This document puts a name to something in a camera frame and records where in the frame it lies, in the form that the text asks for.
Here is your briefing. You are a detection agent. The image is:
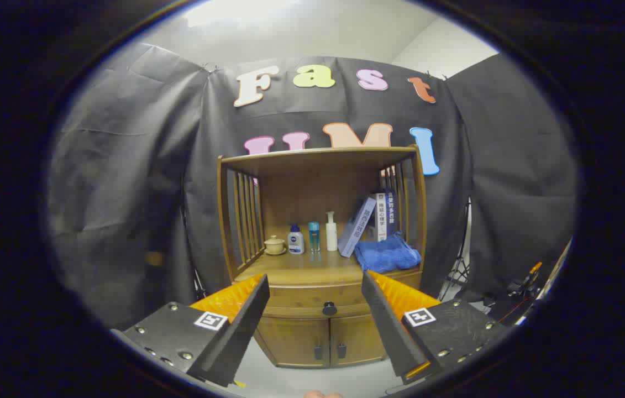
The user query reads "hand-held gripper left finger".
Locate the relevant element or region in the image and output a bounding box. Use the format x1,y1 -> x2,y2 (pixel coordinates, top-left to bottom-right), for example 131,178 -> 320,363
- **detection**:
111,274 -> 270,387

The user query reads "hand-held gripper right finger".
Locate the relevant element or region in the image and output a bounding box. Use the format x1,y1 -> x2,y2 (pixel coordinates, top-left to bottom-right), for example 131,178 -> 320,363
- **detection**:
361,270 -> 506,386

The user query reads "wooden drawer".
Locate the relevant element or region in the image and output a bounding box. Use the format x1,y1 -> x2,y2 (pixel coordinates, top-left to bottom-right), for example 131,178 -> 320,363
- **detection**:
265,271 -> 423,319

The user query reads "wooden cabinet door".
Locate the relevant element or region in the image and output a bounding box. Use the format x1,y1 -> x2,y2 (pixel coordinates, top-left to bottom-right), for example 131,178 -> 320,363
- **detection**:
256,316 -> 330,369
330,315 -> 388,367

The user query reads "wooden countertop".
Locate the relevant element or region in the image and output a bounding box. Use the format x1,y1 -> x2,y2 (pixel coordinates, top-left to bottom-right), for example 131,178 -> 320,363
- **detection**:
233,243 -> 422,285

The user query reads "wooden cabinet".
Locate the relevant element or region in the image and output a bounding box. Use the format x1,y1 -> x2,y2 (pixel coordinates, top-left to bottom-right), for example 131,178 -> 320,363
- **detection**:
217,145 -> 428,369

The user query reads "black tripod stand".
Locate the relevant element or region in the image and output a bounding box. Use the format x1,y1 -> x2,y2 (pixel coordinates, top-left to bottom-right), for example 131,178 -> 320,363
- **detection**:
438,199 -> 473,302
182,205 -> 207,302

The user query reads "blue towel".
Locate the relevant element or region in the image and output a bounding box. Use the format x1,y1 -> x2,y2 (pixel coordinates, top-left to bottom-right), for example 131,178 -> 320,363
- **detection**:
354,232 -> 422,274

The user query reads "white bottle with blue cap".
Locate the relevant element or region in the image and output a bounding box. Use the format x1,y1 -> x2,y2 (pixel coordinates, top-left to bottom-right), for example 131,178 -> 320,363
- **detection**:
287,223 -> 305,255

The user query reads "lavender book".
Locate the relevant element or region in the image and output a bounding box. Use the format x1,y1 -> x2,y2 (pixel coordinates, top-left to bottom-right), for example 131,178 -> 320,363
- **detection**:
338,196 -> 377,258

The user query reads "white pump bottle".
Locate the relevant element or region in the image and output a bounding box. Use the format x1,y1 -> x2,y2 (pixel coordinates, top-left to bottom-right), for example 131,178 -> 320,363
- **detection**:
325,211 -> 338,252

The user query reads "dark blue book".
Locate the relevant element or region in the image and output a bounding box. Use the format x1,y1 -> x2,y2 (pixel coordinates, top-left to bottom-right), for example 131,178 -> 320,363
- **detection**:
385,191 -> 398,238

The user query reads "white-spined book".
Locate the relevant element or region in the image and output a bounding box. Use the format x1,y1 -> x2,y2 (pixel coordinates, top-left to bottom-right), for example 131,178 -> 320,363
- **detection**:
370,193 -> 389,242

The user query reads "black device with orange tip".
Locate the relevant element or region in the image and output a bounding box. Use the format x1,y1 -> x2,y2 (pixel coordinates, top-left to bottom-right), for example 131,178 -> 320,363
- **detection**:
506,261 -> 545,311

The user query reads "pale wooden board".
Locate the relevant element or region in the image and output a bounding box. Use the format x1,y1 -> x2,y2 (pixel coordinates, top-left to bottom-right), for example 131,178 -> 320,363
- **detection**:
536,238 -> 574,302

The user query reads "black backdrop cloth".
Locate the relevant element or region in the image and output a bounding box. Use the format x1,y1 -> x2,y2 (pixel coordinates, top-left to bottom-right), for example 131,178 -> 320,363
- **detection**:
47,43 -> 578,332

